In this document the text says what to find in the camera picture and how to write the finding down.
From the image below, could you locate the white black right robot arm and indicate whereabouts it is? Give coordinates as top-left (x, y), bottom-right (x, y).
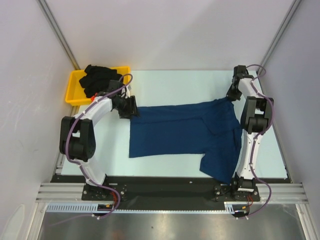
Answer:
top-left (226, 73), bottom-right (274, 201)

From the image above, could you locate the aluminium frame rail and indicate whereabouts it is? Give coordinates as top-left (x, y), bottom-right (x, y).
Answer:
top-left (36, 183), bottom-right (85, 203)

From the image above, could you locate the orange t shirt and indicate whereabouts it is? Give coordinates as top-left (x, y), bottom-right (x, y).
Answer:
top-left (90, 92), bottom-right (98, 102)

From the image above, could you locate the light blue cable duct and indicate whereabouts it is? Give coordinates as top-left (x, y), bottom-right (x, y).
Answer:
top-left (46, 203), bottom-right (235, 214)

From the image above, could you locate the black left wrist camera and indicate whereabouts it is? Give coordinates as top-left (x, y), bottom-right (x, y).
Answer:
top-left (107, 80), bottom-right (124, 93)

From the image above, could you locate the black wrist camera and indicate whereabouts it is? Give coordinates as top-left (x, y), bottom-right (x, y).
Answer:
top-left (107, 80), bottom-right (124, 93)
top-left (233, 65), bottom-right (249, 79)

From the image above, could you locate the blue t shirt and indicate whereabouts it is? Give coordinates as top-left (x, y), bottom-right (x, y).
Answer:
top-left (129, 97), bottom-right (243, 184)

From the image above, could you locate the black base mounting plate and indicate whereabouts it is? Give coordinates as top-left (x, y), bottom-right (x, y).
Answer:
top-left (50, 175), bottom-right (260, 213)

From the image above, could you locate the yellow plastic bin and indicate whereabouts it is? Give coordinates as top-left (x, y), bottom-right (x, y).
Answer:
top-left (65, 66), bottom-right (131, 106)

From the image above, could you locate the black t shirt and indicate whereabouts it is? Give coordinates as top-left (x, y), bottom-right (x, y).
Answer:
top-left (79, 64), bottom-right (122, 98)

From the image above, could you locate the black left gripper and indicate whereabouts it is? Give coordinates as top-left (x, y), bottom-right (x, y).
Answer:
top-left (114, 95), bottom-right (140, 120)

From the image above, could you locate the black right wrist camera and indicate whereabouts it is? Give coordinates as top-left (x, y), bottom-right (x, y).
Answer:
top-left (233, 65), bottom-right (249, 79)

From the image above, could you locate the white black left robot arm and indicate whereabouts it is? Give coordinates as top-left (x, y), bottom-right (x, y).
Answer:
top-left (59, 95), bottom-right (139, 200)

